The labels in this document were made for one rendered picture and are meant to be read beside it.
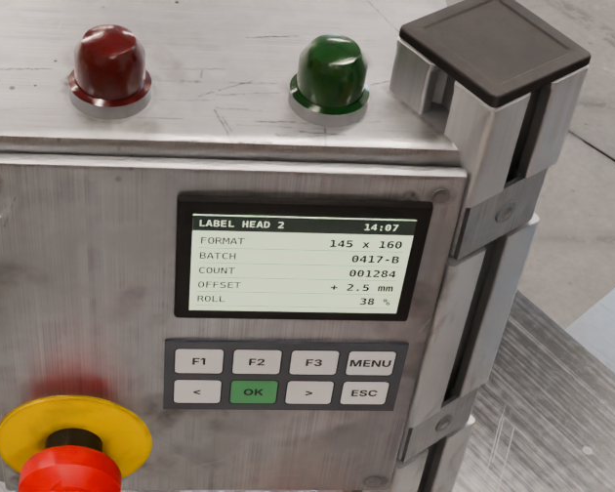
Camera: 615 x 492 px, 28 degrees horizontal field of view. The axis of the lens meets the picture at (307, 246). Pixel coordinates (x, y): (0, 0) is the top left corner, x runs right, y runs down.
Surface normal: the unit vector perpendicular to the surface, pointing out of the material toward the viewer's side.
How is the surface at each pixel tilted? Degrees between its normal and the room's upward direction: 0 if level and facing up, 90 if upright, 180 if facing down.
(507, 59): 0
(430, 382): 90
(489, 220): 90
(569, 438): 0
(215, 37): 0
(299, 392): 90
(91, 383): 90
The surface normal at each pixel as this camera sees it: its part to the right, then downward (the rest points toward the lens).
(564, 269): 0.10, -0.70
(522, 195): 0.62, 0.59
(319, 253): 0.07, 0.71
